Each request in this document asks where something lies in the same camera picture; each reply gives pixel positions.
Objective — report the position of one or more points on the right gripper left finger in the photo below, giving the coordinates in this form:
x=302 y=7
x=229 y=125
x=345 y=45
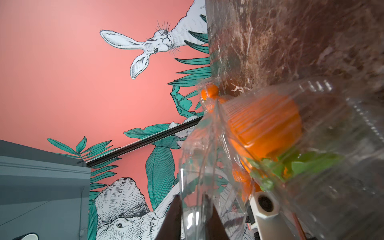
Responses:
x=171 y=227

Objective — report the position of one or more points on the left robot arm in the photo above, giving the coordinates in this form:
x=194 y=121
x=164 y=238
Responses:
x=270 y=218

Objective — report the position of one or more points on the clear clamshell container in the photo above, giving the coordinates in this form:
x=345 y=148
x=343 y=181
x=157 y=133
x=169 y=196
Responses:
x=330 y=182

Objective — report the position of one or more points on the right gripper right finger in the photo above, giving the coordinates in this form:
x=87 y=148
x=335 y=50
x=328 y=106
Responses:
x=214 y=229

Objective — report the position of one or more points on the orange in right container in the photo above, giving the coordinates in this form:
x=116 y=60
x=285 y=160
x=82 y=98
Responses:
x=210 y=92

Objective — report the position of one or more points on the left black frame post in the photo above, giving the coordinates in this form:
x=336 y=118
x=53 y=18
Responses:
x=142 y=143

